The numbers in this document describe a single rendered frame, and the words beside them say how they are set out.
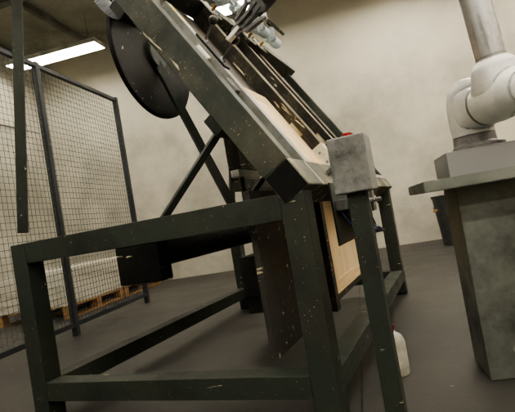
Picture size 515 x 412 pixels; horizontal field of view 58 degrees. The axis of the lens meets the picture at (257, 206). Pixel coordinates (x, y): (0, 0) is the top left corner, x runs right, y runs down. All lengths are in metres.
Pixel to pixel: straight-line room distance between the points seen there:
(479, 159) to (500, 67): 0.32
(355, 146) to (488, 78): 0.54
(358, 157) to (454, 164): 0.47
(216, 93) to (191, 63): 0.15
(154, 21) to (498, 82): 1.22
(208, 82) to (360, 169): 0.62
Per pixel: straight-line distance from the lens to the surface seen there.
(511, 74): 1.76
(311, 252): 1.53
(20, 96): 2.33
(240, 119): 1.62
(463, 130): 1.94
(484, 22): 1.86
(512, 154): 1.89
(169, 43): 1.82
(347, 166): 1.49
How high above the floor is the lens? 0.71
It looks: 2 degrees up
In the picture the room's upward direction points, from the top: 10 degrees counter-clockwise
